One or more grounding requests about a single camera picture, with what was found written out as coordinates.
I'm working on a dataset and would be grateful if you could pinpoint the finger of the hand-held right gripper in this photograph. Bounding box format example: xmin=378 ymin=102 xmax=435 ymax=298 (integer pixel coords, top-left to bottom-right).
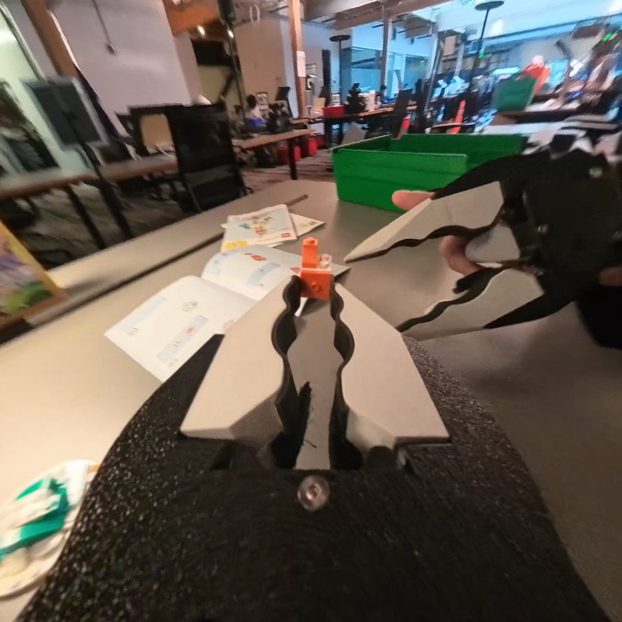
xmin=344 ymin=181 xmax=524 ymax=266
xmin=397 ymin=266 xmax=546 ymax=342

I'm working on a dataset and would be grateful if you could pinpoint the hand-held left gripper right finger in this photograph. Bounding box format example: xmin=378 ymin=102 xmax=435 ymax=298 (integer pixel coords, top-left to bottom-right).
xmin=330 ymin=283 xmax=451 ymax=453

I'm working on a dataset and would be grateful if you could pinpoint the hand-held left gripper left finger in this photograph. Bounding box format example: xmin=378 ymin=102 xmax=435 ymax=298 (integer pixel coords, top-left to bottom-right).
xmin=180 ymin=278 xmax=300 ymax=448

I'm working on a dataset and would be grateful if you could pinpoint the orange toy brick assembly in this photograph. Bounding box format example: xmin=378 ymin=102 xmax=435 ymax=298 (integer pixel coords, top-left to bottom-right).
xmin=300 ymin=237 xmax=336 ymax=298

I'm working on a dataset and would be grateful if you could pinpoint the person's right hand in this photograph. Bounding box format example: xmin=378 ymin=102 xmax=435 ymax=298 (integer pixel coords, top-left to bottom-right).
xmin=393 ymin=190 xmax=487 ymax=277

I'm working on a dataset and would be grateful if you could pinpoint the green plastic bin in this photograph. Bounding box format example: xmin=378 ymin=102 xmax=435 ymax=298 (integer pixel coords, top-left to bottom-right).
xmin=332 ymin=133 xmax=529 ymax=214

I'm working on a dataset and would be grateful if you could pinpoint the open instruction booklet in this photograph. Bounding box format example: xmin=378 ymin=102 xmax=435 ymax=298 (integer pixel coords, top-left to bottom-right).
xmin=104 ymin=244 xmax=351 ymax=383

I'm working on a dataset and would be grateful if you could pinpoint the small white paper slip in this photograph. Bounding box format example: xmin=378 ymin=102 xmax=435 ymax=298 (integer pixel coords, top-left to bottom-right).
xmin=289 ymin=213 xmax=325 ymax=240

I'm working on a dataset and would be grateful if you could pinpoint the green storage crate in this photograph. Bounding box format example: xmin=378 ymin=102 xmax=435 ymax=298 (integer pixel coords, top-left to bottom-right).
xmin=490 ymin=75 xmax=538 ymax=111

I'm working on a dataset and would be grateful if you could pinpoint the small colourful instruction leaflet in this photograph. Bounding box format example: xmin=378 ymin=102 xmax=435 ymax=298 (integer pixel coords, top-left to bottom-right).
xmin=221 ymin=204 xmax=298 ymax=252

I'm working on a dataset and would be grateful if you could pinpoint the wooden table with monitors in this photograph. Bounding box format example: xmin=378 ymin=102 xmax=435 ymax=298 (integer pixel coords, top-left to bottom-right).
xmin=233 ymin=127 xmax=313 ymax=181

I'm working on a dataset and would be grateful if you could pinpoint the black mesh office chair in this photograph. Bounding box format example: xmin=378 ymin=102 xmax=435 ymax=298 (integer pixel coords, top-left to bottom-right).
xmin=163 ymin=103 xmax=249 ymax=214

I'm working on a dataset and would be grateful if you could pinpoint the colourful toy box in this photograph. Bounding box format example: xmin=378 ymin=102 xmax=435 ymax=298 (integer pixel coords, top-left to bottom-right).
xmin=0 ymin=219 xmax=67 ymax=322

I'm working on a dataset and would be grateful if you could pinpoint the plastic bag of green bricks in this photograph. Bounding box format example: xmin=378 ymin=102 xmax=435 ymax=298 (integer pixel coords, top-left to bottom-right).
xmin=0 ymin=459 xmax=99 ymax=599

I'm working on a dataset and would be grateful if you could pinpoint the long wooden table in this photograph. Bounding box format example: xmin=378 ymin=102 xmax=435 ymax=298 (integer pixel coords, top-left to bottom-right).
xmin=0 ymin=155 xmax=181 ymax=248

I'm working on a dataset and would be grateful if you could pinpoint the framed screen on stand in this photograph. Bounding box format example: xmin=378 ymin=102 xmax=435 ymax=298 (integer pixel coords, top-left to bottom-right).
xmin=27 ymin=77 xmax=107 ymax=147

